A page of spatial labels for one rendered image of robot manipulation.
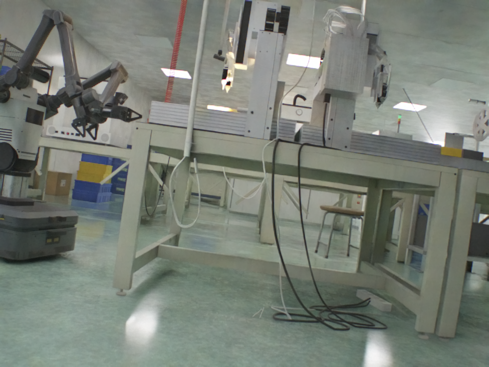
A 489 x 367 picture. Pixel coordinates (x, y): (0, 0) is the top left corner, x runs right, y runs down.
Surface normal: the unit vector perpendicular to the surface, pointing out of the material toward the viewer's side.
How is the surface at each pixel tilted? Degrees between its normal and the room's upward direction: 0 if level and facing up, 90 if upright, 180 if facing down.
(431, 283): 90
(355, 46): 90
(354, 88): 90
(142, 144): 90
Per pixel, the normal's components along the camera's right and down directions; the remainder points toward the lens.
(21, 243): 0.69, 0.08
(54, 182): -0.03, -0.03
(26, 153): 0.97, 0.14
